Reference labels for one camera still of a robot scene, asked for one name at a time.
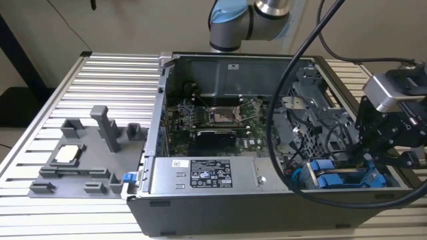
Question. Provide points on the grey metal disk bay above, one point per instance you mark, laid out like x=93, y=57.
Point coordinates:
x=309, y=105

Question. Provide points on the green motherboard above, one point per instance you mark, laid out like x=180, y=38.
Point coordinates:
x=256, y=140

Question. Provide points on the silver power supply unit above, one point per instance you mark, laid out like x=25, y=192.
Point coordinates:
x=260, y=170

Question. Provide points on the silver CPU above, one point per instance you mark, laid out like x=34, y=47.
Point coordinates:
x=68, y=153

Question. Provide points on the thin metal locking lever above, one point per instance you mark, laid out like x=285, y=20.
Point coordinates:
x=201, y=101

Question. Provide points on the black graphics card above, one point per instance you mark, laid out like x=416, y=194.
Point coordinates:
x=213, y=145

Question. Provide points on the black RAM slots row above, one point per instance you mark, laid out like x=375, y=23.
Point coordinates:
x=220, y=100

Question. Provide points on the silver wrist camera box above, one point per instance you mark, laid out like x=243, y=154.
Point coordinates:
x=383, y=90

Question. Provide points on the small black hanging object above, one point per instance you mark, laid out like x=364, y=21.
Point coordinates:
x=92, y=4

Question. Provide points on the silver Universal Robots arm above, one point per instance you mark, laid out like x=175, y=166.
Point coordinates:
x=227, y=30

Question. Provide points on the blue case latch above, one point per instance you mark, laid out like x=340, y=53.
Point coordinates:
x=129, y=177

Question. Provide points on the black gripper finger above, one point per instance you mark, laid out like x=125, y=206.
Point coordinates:
x=407, y=160
x=367, y=120

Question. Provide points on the CPU socket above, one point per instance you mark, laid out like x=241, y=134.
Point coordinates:
x=220, y=117

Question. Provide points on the black open PC case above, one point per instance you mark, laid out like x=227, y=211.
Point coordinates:
x=233, y=215

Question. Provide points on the grey parts rack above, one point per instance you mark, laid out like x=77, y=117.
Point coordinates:
x=93, y=155

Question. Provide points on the black desk leg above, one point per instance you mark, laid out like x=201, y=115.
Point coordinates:
x=22, y=50

